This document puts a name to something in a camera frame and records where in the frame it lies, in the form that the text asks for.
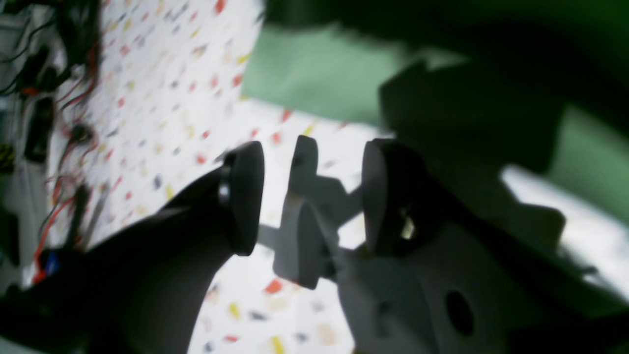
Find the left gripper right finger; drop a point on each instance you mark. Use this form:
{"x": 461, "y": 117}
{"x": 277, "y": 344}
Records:
{"x": 433, "y": 278}

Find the light green T-shirt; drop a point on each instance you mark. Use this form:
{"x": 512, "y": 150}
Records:
{"x": 470, "y": 119}

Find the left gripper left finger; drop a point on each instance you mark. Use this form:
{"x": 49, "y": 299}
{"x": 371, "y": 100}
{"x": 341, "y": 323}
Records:
{"x": 140, "y": 291}

